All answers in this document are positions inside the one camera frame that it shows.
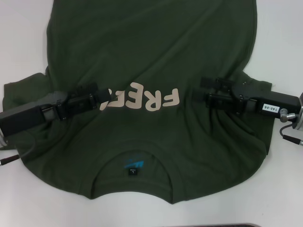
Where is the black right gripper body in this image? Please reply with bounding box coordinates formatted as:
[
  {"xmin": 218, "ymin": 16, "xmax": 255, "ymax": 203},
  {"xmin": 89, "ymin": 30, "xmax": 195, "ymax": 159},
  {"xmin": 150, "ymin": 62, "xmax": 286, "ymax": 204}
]
[{"xmin": 208, "ymin": 79, "xmax": 301, "ymax": 119}]

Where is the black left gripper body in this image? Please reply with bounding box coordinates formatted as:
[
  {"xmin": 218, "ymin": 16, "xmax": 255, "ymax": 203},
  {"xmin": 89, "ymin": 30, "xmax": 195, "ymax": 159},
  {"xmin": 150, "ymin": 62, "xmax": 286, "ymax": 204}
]
[{"xmin": 0, "ymin": 87, "xmax": 101, "ymax": 137}]

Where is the dark green printed t-shirt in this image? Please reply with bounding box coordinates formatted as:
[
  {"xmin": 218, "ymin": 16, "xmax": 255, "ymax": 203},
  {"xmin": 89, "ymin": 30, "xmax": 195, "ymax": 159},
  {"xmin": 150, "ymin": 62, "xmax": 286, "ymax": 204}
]
[{"xmin": 1, "ymin": 0, "xmax": 280, "ymax": 210}]

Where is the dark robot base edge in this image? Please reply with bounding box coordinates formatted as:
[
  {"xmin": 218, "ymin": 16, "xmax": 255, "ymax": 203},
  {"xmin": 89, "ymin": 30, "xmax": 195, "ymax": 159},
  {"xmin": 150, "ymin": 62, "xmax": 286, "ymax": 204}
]
[{"xmin": 147, "ymin": 222, "xmax": 260, "ymax": 227}]

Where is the right gripper grey cable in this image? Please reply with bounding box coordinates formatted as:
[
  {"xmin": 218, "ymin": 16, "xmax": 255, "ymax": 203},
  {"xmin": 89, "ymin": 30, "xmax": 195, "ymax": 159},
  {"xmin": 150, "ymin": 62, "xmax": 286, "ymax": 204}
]
[{"xmin": 278, "ymin": 113, "xmax": 303, "ymax": 145}]

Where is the gripper grey cable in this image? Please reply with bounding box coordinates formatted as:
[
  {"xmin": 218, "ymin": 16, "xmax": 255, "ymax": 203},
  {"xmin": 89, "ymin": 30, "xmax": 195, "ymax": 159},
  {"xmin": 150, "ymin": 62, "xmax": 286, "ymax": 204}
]
[
  {"xmin": 0, "ymin": 127, "xmax": 37, "ymax": 166},
  {"xmin": 278, "ymin": 113, "xmax": 303, "ymax": 145}
]

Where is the left gripper grey cable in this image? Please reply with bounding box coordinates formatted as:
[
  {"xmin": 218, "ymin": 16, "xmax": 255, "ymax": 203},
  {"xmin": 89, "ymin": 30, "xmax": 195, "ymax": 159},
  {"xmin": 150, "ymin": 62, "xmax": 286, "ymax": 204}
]
[{"xmin": 0, "ymin": 127, "xmax": 37, "ymax": 166}]

